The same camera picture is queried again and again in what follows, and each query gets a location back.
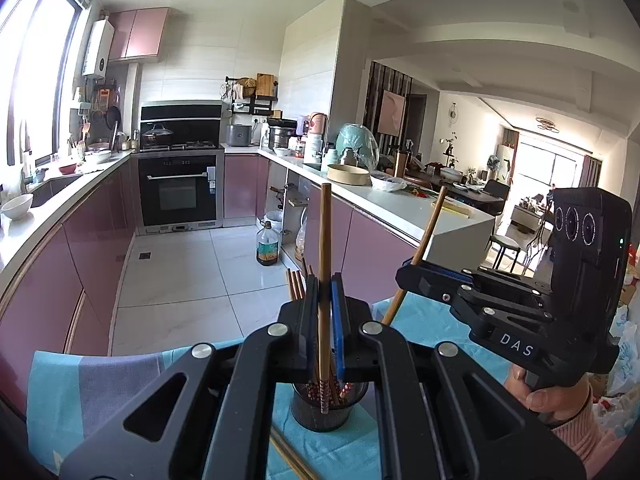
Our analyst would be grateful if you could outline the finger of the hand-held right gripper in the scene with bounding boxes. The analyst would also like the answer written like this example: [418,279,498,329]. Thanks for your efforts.
[396,261,556,337]
[421,260,556,304]

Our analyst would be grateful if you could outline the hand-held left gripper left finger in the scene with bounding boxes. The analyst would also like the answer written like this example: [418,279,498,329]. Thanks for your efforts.
[59,274,321,480]

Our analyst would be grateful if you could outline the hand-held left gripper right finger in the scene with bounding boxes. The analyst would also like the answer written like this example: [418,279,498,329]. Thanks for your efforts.
[329,273,587,480]

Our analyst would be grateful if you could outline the bundle of chopsticks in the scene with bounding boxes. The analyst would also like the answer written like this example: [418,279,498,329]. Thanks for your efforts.
[285,257,354,409]

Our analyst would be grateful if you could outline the brown wooden chopstick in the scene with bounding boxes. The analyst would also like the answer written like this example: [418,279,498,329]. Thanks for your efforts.
[270,432,319,480]
[381,186,449,326]
[319,183,332,415]

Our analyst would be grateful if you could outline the black mesh holder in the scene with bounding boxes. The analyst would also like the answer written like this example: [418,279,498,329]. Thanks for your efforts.
[290,379,371,434]

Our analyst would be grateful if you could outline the person's right forearm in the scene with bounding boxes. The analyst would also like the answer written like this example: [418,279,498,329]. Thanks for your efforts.
[546,399,637,480]

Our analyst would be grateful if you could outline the person's right hand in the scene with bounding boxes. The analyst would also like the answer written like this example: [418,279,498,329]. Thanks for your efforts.
[504,362,594,429]

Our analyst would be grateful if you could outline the black stool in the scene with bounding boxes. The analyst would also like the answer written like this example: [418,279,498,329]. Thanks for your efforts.
[486,232,517,274]

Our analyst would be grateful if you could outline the purple kitchen island counter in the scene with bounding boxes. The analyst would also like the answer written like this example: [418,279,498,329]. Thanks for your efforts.
[260,152,497,306]

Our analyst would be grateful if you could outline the pile of plastic bags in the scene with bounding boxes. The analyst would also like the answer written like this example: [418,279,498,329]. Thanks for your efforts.
[604,304,640,397]

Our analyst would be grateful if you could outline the dining table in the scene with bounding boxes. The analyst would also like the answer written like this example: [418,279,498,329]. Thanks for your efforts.
[404,160,507,213]

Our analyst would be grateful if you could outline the plastic oil bottle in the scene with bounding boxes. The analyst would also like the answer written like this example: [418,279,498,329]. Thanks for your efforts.
[256,222,281,266]

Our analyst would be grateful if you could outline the white plastic bag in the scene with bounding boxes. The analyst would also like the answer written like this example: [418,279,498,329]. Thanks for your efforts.
[370,170,407,194]

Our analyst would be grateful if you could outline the round bamboo tray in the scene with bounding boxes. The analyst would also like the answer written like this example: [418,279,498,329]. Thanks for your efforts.
[327,162,371,187]

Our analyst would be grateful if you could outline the green appliance in plastic bag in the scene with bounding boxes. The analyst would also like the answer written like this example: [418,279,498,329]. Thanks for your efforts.
[335,122,382,172]

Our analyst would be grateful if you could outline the purple cabinets beside oven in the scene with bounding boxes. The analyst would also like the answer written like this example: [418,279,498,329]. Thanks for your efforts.
[223,152,268,221]

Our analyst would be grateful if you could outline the black built-in oven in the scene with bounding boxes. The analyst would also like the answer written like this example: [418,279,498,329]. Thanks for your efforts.
[137,151,224,235]

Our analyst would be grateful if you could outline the steel stock pot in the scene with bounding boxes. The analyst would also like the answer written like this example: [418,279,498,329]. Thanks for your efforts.
[267,125,297,152]

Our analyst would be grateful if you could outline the teal and grey tablecloth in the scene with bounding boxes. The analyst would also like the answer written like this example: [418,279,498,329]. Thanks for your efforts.
[25,292,551,480]

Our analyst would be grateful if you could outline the grey rice cooker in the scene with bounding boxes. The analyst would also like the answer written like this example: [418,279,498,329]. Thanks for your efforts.
[226,124,254,149]

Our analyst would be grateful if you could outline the purple cabinets under window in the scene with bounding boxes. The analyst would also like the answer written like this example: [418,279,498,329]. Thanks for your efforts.
[0,157,138,401]

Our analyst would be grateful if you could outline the dark pot with lid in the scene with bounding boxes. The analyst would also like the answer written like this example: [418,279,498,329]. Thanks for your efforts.
[141,124,175,149]

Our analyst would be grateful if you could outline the black range hood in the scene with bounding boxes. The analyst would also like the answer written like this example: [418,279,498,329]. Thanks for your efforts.
[140,101,224,152]

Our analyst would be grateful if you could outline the steel kitchen sink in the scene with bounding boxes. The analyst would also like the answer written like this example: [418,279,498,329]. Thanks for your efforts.
[29,172,84,209]

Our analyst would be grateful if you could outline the white bowl by sink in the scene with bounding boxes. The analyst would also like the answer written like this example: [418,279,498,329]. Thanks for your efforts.
[1,193,35,220]

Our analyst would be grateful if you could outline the white water heater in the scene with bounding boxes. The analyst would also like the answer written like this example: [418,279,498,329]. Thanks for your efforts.
[82,19,114,79]

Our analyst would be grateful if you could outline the kitchen window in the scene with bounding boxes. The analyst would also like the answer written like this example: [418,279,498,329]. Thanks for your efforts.
[0,0,92,173]

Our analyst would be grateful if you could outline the framed wall picture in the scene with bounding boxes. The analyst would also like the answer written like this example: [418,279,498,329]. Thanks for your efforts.
[377,88,406,137]

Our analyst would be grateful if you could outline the black wall rack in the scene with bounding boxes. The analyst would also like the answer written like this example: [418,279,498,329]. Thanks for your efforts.
[222,73,279,117]

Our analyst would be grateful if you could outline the pink wall cabinet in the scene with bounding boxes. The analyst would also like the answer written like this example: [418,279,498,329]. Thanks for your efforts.
[107,7,169,64]

